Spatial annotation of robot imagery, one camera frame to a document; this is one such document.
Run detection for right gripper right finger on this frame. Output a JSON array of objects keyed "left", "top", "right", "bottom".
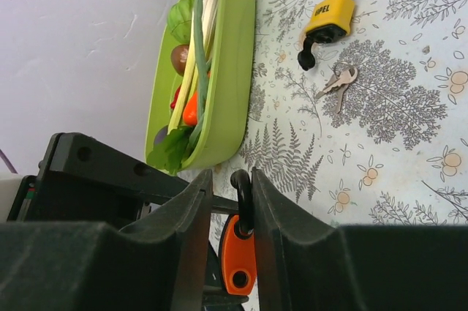
[{"left": 252, "top": 169, "right": 467, "bottom": 310}]

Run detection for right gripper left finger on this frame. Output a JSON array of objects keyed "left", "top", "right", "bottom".
[{"left": 1, "top": 170, "right": 214, "bottom": 310}]

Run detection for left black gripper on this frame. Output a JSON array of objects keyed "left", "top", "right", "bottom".
[{"left": 7, "top": 132, "right": 241, "bottom": 224}]

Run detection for orange padlock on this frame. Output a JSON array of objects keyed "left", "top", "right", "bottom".
[{"left": 219, "top": 170, "right": 257, "bottom": 296}]

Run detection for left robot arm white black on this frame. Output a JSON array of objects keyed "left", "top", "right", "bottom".
[{"left": 1, "top": 132, "right": 212, "bottom": 228}]

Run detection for green leafy vegetable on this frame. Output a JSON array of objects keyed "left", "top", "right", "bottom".
[{"left": 146, "top": 126, "right": 193, "bottom": 176}]

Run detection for purple eggplant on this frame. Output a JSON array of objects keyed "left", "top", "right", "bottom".
[{"left": 154, "top": 125, "right": 168, "bottom": 146}]

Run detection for red chili pepper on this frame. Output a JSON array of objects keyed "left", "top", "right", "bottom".
[{"left": 170, "top": 86, "right": 181, "bottom": 110}]

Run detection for orange bell pepper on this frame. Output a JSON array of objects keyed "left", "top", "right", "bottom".
[{"left": 182, "top": 91, "right": 197, "bottom": 127}]

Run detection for brown mushroom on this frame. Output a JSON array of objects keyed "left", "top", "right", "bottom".
[{"left": 170, "top": 45, "right": 189, "bottom": 76}]

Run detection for green beans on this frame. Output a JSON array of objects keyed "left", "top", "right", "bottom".
[{"left": 189, "top": 0, "right": 208, "bottom": 150}]

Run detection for floral table mat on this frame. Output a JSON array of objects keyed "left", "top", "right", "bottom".
[{"left": 178, "top": 0, "right": 468, "bottom": 227}]

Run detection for green round cabbage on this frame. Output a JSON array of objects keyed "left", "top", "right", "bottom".
[{"left": 167, "top": 0, "right": 194, "bottom": 45}]

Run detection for silver keys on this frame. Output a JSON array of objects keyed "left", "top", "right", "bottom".
[{"left": 314, "top": 64, "right": 358, "bottom": 114}]

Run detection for white leek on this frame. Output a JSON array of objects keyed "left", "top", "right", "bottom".
[{"left": 169, "top": 0, "right": 219, "bottom": 130}]

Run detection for yellow padlock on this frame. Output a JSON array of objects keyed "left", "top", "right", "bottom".
[{"left": 298, "top": 0, "right": 355, "bottom": 71}]

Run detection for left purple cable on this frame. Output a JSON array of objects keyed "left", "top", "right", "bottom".
[{"left": 0, "top": 148, "right": 19, "bottom": 175}]

